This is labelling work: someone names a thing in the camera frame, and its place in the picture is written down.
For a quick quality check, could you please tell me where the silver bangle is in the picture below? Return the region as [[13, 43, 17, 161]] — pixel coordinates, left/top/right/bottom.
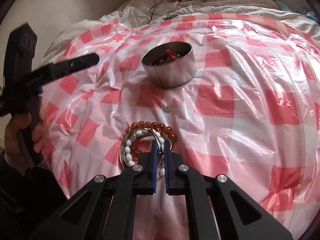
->
[[118, 128, 172, 169]]

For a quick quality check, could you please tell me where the white bead bracelet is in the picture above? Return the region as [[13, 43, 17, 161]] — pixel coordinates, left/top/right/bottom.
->
[[123, 129, 167, 178]]

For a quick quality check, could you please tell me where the bead bracelet pile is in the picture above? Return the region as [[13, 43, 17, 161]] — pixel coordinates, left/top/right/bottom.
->
[[151, 49, 187, 66]]

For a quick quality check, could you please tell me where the person's left hand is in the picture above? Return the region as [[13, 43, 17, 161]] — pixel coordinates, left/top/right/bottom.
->
[[4, 105, 50, 175]]

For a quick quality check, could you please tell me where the round silver metal tin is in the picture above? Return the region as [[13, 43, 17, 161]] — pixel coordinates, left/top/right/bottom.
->
[[141, 41, 197, 89]]

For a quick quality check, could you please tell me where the red white checkered plastic sheet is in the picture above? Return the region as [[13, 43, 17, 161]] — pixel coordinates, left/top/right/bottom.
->
[[42, 14, 319, 239]]

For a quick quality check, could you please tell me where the white striped bed quilt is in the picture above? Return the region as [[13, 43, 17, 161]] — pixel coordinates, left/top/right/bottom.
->
[[40, 0, 319, 66]]

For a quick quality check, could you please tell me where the round grey charger puck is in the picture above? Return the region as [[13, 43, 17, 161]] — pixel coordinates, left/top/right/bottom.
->
[[162, 15, 177, 21]]

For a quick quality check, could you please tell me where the light blue plastic bag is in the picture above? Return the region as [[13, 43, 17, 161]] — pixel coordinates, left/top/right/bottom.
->
[[274, 0, 320, 22]]

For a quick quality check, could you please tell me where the black charging cable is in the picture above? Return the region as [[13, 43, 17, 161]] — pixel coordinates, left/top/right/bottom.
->
[[141, 0, 181, 25]]

